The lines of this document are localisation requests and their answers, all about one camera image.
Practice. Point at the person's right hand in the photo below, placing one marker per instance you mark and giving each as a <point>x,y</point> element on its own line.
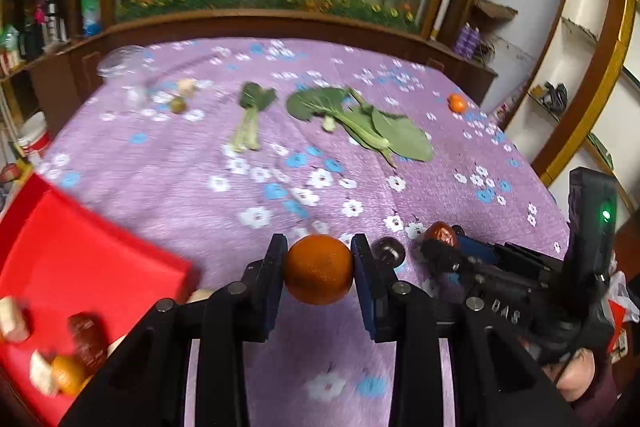
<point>575,374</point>

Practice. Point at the red date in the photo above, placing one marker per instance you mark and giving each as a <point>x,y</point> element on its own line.
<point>86,339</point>
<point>441,232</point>

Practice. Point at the dark purple plum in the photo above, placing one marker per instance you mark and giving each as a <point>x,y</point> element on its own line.
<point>390,250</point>

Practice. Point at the steel thermos flask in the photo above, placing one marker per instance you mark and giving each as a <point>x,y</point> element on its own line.
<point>54,19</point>

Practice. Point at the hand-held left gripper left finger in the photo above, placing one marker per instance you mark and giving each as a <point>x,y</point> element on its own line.
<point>272,302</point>

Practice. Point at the small bok choy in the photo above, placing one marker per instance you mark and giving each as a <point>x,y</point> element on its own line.
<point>255,99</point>

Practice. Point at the red white plastic bag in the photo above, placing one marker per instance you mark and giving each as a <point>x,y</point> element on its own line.
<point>622,312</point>

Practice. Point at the clear plastic cup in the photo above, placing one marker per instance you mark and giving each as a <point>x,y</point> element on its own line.
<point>122,67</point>

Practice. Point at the black shelf item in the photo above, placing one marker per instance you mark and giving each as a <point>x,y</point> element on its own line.
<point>555,96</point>

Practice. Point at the red plastic tray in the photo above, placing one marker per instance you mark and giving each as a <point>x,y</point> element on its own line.
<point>75,257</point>

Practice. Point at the small green fruit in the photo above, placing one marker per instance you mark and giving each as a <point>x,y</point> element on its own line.
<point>178,105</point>

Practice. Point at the clear water bottle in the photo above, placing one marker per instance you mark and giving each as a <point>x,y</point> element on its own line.
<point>91,9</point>

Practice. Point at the purple bottle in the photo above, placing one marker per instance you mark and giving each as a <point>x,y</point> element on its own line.
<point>475,43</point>
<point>464,39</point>

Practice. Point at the white jar red label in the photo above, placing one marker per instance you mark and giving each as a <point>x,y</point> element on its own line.
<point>34,139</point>

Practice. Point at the purple floral tablecloth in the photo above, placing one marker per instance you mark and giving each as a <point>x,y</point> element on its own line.
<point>200,187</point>

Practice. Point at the small orange tangerine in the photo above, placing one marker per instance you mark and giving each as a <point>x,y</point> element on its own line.
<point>457,103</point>

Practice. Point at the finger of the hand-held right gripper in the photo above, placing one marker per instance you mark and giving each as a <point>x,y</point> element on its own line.
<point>440,257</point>
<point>480,249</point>

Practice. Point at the large bok choy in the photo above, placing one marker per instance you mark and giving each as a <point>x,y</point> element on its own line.
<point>400,134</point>

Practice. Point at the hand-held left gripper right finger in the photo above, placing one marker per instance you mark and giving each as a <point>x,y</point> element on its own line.
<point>365,302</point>

